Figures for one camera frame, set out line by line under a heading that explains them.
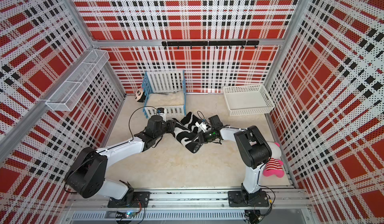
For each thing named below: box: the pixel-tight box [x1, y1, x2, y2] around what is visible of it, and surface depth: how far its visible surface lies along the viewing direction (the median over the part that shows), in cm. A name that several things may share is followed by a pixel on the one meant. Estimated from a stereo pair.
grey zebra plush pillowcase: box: [171, 111, 204, 154], surface depth 90 cm
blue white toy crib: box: [142, 70, 187, 119], surface depth 113 cm
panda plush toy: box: [134, 88, 146, 103], surface depth 113 cm
